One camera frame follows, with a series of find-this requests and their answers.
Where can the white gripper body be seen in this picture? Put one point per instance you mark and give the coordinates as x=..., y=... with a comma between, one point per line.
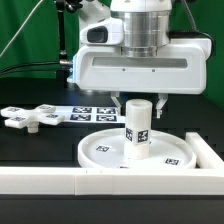
x=178, y=68

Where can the white L-shaped fence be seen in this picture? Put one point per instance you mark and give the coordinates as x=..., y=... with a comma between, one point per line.
x=207, y=179

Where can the black camera stand pole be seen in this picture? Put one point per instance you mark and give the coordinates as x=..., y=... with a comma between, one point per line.
x=70, y=6

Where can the white marker sheet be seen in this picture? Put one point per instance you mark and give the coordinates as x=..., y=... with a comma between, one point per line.
x=84, y=114

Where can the white cross-shaped table base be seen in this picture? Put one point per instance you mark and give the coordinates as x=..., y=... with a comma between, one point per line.
x=19, y=118

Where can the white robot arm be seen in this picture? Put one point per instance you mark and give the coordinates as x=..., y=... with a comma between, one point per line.
x=133, y=50

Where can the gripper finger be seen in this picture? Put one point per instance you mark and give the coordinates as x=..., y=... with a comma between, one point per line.
x=116, y=98
x=162, y=99

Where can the white round table top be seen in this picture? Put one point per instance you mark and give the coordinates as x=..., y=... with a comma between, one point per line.
x=105, y=149

